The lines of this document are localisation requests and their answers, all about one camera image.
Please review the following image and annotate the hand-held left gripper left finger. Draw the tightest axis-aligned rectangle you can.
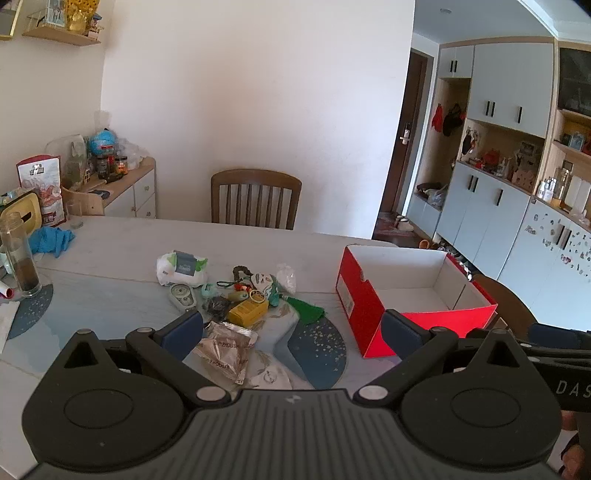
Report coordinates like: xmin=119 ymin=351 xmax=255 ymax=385
xmin=62 ymin=310 xmax=232 ymax=408

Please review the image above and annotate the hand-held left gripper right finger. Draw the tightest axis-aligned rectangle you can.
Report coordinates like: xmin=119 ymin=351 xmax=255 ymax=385
xmin=353 ymin=309 xmax=536 ymax=409

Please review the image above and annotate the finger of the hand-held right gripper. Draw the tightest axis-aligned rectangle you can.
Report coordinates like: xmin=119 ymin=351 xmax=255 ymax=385
xmin=517 ymin=322 xmax=591 ymax=360

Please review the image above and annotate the red cardboard box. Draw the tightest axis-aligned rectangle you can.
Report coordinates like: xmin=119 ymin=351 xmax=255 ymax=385
xmin=335 ymin=244 xmax=498 ymax=360

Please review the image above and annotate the black small pouch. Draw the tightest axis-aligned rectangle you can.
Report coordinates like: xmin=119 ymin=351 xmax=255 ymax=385
xmin=203 ymin=295 xmax=232 ymax=322

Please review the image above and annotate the silver foil snack packet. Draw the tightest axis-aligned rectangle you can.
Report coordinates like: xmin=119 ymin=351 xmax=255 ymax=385
xmin=191 ymin=320 xmax=258 ymax=386

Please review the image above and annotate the yellow paper card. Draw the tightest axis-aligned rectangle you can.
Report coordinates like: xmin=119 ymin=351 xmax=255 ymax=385
xmin=228 ymin=299 xmax=269 ymax=328

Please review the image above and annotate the white wet wipes pack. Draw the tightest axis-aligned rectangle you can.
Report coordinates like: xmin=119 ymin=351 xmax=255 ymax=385
xmin=156 ymin=250 xmax=208 ymax=288

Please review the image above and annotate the white face doll charm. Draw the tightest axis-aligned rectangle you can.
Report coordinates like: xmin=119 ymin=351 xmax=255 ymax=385
xmin=252 ymin=272 xmax=282 ymax=306

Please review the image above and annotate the clear plastic bag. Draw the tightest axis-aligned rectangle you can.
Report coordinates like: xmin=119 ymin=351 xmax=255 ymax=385
xmin=276 ymin=263 xmax=297 ymax=294
xmin=115 ymin=138 xmax=145 ymax=169

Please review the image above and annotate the person's right hand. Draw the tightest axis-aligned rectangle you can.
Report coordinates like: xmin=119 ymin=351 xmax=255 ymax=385
xmin=560 ymin=411 xmax=591 ymax=480

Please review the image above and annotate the wooden curved-back chair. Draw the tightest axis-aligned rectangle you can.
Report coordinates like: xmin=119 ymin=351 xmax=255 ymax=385
xmin=471 ymin=274 xmax=539 ymax=340

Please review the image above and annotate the blue speckled round placemat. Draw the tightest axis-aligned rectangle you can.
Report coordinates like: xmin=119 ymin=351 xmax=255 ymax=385
xmin=7 ymin=281 xmax=54 ymax=342
xmin=272 ymin=314 xmax=348 ymax=391

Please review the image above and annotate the white printed cloth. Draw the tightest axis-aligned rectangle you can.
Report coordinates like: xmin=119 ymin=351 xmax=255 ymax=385
xmin=249 ymin=305 xmax=301 ymax=391

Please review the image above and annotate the patterned red rug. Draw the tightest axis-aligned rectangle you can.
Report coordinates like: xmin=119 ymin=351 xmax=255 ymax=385
xmin=372 ymin=216 xmax=416 ymax=240

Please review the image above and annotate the white wooden sideboard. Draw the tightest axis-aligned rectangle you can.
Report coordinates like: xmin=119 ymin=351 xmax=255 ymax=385
xmin=62 ymin=157 xmax=158 ymax=219

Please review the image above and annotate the wooden slat-back chair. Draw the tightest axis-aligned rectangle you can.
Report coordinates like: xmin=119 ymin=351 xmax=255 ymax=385
xmin=211 ymin=169 xmax=303 ymax=230

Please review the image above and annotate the clear drinking glass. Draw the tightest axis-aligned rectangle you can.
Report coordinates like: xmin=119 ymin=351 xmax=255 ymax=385
xmin=66 ymin=199 xmax=86 ymax=230

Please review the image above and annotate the blue crumpled cloth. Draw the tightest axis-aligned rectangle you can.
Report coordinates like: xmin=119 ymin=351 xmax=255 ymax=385
xmin=28 ymin=227 xmax=75 ymax=258

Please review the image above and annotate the glass bottle with brown contents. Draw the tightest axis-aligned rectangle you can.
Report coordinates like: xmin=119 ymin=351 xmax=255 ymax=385
xmin=0 ymin=212 xmax=42 ymax=299

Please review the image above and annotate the white paper sheet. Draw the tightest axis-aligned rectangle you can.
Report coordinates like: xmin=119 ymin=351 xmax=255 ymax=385
xmin=0 ymin=300 xmax=22 ymax=354

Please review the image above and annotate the brown wooden door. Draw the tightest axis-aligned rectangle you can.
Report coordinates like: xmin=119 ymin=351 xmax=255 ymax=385
xmin=387 ymin=48 xmax=435 ymax=234

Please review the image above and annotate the clear plastic container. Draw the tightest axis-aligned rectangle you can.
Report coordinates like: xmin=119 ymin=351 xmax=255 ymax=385
xmin=58 ymin=134 xmax=89 ymax=190

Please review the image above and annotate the yellow green tissue box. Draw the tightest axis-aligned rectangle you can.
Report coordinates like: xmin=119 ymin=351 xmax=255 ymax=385
xmin=0 ymin=189 xmax=43 ymax=232

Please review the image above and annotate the red white food bag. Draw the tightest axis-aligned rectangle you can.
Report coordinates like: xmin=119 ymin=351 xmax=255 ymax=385
xmin=16 ymin=154 xmax=64 ymax=228

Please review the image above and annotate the blue globe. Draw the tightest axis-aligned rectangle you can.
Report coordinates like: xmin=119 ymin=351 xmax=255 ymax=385
xmin=88 ymin=128 xmax=116 ymax=156

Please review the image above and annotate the black hanging bag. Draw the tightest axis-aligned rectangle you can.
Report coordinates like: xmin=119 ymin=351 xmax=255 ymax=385
xmin=442 ymin=104 xmax=466 ymax=137

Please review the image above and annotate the golden ornament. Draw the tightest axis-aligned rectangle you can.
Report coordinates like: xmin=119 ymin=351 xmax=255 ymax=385
xmin=65 ymin=0 xmax=101 ymax=33

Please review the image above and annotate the white wall cabinet unit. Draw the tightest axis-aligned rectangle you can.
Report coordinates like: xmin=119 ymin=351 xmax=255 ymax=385
xmin=406 ymin=37 xmax=591 ymax=330

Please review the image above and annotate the wooden wall shelf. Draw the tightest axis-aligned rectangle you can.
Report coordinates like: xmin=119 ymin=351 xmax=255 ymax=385
xmin=22 ymin=25 xmax=101 ymax=47

